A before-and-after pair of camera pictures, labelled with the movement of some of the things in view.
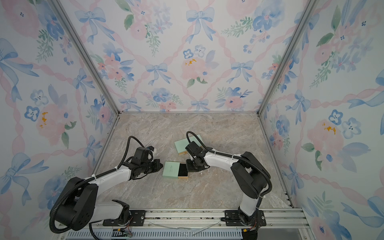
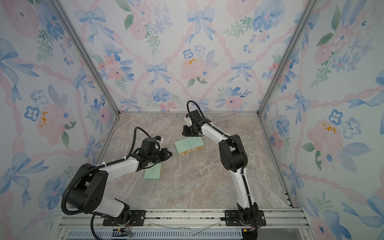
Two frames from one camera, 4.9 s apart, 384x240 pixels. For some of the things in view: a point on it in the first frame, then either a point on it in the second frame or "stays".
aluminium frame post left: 56,4 stays
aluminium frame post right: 309,8 stays
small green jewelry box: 171,170 to 153,173
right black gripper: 189,168 to 186,133
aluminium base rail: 200,224 stays
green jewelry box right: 194,139 stays
